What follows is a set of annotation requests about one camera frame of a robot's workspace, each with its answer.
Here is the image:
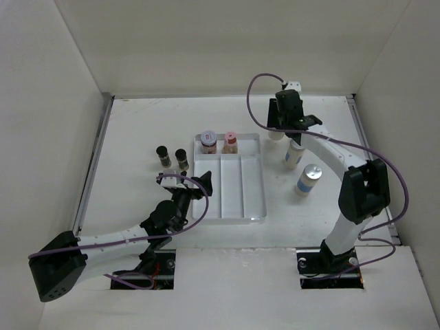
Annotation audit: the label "blue label bottle near grinders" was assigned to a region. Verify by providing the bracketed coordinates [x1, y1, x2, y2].
[284, 139, 305, 170]

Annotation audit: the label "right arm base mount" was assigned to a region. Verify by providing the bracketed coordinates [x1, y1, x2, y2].
[296, 249, 364, 289]

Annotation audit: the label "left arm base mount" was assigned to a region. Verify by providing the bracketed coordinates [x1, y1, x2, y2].
[110, 250, 176, 290]

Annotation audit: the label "pink cap spice jar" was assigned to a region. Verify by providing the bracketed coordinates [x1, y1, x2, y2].
[222, 132, 238, 154]

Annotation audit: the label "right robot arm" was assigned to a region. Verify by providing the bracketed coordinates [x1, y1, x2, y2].
[266, 89, 391, 277]

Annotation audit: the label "dark spice bottle black cap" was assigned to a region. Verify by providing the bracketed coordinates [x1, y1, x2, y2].
[175, 148, 189, 171]

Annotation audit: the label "white divided organizer tray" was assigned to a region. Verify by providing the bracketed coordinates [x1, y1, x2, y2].
[192, 133, 267, 225]

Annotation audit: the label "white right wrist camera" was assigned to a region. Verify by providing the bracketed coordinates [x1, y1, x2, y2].
[156, 169, 184, 188]

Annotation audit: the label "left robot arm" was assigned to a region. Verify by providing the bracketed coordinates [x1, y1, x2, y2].
[28, 170, 213, 303]

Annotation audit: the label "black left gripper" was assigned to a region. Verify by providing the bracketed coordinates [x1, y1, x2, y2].
[170, 170, 211, 232]

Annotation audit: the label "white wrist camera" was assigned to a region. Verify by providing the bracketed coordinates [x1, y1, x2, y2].
[282, 80, 302, 93]
[156, 169, 184, 188]

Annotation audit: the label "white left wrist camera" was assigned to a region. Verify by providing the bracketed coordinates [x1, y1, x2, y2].
[282, 80, 302, 93]

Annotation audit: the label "grinder jar white contents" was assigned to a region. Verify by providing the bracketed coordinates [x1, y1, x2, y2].
[267, 131, 285, 146]

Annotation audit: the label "dark spice bottle far left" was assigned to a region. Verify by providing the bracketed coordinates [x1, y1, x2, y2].
[156, 146, 171, 168]

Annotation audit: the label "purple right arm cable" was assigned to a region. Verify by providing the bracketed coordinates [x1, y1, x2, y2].
[246, 72, 409, 281]

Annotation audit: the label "orange label silver cap jar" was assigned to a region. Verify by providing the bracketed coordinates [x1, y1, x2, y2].
[200, 131, 217, 154]

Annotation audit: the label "blue label silver cap bottle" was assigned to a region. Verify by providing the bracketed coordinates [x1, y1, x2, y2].
[295, 164, 322, 197]

